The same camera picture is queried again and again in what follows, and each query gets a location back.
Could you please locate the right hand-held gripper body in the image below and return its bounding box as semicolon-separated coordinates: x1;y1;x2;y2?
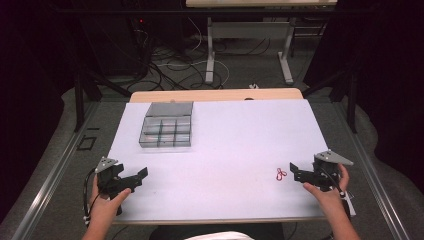
298;149;355;193

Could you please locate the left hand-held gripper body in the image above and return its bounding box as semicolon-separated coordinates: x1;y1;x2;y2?
94;156;143;200

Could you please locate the clear plastic compartment box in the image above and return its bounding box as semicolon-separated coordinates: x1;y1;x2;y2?
138;101;195;149

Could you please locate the person's right hand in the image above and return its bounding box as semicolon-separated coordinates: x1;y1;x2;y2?
302;163;351;216

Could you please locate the person's left hand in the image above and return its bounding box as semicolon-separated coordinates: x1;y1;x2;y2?
89;174;133;231

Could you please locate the person's dark clothing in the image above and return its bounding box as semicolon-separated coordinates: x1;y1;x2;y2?
148;222;285;240

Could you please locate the white table mat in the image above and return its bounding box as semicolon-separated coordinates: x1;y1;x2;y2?
105;98;330;223

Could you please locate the black metal stand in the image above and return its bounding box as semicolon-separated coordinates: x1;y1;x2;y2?
301;64;358;134
73;68;132;133

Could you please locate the person's white clothing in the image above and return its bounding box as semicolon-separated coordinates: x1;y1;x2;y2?
184;231;255;240

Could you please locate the wooden table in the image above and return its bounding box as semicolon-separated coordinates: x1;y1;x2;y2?
111;87;329;226

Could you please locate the dark computer tower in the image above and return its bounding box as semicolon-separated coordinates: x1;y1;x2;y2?
78;13;151;77

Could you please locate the desk with white legs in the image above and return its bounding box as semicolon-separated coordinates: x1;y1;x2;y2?
185;0;338;86

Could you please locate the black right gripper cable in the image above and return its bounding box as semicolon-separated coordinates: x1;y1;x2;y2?
319;165;347;198

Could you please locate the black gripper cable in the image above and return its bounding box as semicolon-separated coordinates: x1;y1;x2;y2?
319;165;347;198
82;167;101;228

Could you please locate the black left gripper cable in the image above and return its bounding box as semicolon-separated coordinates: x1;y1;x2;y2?
82;167;101;228

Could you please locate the white cable tag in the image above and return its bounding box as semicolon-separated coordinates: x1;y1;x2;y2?
343;191;357;218

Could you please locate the aluminium floor rail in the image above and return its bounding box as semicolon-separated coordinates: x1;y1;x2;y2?
11;101;101;240
333;101;413;240

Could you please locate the bundle of black floor cables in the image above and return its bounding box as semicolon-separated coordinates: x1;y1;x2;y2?
133;19;273;92

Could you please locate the white floor cable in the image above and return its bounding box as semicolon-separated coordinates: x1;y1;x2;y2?
156;16;231;88

